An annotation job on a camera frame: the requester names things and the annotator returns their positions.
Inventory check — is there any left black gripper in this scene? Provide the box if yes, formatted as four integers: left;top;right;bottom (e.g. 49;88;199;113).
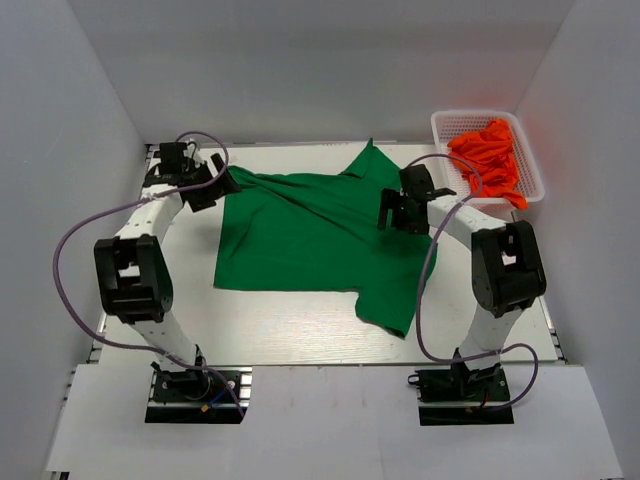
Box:
184;153;241;212

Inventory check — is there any green t shirt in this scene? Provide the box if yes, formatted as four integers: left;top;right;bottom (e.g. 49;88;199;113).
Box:
214;143;431;337

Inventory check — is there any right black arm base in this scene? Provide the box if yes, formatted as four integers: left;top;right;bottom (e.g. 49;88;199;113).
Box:
407;368;514;426

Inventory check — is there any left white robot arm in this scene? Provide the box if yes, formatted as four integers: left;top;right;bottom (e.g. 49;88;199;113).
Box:
94;139;240;399

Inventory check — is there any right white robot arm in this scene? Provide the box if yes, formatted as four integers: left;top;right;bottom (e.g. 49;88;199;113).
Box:
377;165;547;399

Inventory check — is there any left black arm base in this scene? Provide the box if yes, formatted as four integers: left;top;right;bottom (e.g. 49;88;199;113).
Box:
145;362;252;425

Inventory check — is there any white plastic basket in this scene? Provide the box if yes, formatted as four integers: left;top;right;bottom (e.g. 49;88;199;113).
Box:
431;109;545;218

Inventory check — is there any orange t shirt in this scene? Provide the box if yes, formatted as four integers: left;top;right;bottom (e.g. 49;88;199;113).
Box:
447;118;528;210

